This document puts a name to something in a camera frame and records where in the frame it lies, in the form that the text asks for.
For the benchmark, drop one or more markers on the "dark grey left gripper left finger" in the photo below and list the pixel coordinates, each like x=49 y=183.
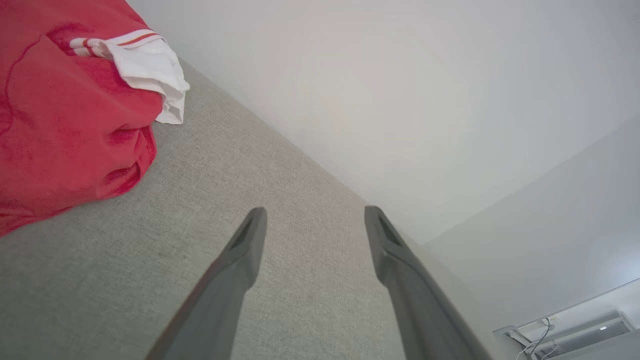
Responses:
x=220 y=300

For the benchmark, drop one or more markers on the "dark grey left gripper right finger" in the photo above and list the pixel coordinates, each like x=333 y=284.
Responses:
x=420 y=310

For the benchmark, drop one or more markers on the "red white Bulls jersey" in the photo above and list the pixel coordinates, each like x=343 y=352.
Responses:
x=60 y=125

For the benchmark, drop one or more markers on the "grey fabric sofa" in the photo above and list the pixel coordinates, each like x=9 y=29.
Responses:
x=225 y=165

